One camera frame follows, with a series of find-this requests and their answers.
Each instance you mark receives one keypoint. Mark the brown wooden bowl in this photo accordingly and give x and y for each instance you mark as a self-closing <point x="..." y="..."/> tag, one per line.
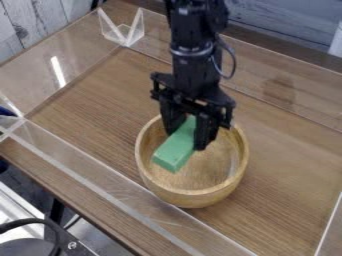
<point x="210" y="175"/>

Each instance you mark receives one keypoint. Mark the black metal bracket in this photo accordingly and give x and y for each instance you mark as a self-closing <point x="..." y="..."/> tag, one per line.
<point x="71" y="246"/>

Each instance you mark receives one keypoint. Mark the blue object at edge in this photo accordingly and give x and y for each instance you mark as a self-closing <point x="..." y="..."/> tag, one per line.
<point x="7" y="112"/>

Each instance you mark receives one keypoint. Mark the clear acrylic tray wall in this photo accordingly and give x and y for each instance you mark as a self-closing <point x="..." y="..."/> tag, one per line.
<point x="80" y="91"/>

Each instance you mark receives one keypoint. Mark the green rectangular block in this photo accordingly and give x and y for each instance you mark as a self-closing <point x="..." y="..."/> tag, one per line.
<point x="174" y="152"/>

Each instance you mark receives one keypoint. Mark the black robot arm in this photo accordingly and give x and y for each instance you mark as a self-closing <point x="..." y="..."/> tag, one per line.
<point x="197" y="22"/>

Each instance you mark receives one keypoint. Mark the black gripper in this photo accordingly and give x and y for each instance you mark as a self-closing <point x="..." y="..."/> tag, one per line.
<point x="190" y="91"/>

